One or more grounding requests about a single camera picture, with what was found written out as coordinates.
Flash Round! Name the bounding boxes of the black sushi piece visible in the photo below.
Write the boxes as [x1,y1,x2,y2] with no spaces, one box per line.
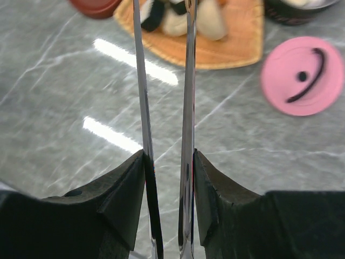
[140,0,165,32]

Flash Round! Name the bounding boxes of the metal tongs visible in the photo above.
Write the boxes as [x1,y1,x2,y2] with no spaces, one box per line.
[133,1,197,258]

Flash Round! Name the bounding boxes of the brown round lid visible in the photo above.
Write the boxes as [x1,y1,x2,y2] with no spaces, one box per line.
[69,0,122,19]

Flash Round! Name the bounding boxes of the beige bun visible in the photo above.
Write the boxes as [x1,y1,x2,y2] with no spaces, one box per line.
[161,9,187,37]
[197,0,227,41]

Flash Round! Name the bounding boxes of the pink round lid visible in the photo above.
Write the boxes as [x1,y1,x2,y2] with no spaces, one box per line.
[260,36,344,117]

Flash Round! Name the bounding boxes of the black steel lunch bowl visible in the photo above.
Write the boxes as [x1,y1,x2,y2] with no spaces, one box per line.
[264,1,340,26]

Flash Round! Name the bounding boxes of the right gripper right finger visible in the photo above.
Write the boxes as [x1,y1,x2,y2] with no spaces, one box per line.
[194,151,344,258]

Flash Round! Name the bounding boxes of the orange fried food piece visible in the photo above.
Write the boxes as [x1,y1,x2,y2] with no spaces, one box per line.
[217,0,227,6]

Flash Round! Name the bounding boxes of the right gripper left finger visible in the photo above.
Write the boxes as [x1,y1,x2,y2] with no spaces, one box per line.
[1,151,145,258]

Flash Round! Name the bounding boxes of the orange wicker triangular tray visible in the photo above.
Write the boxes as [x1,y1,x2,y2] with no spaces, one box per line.
[113,0,265,71]

